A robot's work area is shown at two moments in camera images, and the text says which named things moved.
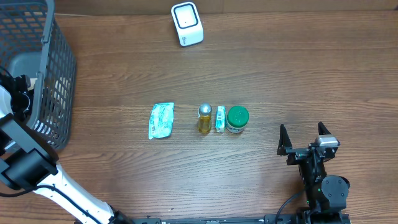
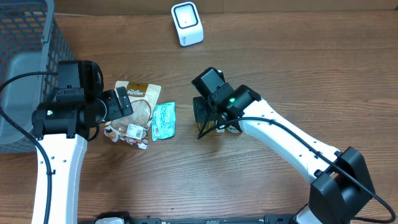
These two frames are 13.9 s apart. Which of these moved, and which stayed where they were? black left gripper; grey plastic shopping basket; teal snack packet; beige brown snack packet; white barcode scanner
Moved: beige brown snack packet; black left gripper
Stayed: grey plastic shopping basket; white barcode scanner; teal snack packet
